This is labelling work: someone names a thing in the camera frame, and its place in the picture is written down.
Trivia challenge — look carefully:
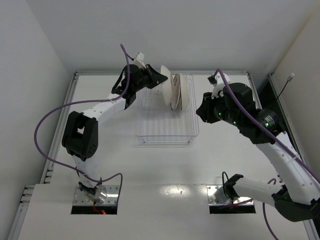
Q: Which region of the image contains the flower pattern plate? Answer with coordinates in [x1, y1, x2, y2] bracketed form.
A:
[160, 65, 173, 108]
[179, 73, 190, 111]

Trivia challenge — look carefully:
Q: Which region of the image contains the glass plate orange sunburst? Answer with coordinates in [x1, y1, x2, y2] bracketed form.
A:
[170, 74, 181, 111]

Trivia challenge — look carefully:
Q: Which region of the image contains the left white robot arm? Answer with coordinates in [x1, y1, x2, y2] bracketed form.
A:
[61, 64, 168, 202]

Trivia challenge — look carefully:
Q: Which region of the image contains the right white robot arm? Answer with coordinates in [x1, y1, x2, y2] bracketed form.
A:
[196, 83, 320, 222]

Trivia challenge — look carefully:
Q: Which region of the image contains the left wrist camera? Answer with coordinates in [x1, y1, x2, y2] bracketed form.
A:
[132, 52, 146, 69]

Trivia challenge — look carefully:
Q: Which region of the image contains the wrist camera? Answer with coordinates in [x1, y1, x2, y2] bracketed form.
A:
[207, 72, 231, 99]
[132, 52, 146, 69]

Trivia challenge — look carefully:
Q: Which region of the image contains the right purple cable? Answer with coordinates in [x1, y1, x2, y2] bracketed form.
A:
[214, 68, 320, 240]

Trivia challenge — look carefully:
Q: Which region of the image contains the purple cable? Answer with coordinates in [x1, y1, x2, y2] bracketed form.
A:
[214, 68, 320, 240]
[34, 44, 137, 183]

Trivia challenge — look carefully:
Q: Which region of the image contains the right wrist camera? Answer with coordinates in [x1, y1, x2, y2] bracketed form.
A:
[207, 72, 231, 99]

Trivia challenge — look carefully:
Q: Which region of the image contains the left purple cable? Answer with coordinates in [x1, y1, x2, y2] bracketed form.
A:
[34, 44, 137, 183]

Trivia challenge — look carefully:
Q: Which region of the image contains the white wire dish rack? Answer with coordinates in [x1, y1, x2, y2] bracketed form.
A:
[136, 73, 199, 145]

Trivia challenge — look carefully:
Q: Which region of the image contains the black cable white plug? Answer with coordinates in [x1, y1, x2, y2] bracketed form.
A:
[276, 72, 295, 101]

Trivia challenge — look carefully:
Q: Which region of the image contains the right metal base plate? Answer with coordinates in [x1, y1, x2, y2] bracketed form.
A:
[206, 184, 254, 207]

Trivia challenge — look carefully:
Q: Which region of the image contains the metal base plate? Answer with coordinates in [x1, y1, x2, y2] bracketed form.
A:
[72, 185, 120, 207]
[206, 184, 254, 207]

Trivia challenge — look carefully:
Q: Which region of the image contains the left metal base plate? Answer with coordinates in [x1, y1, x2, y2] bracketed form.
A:
[72, 185, 120, 207]

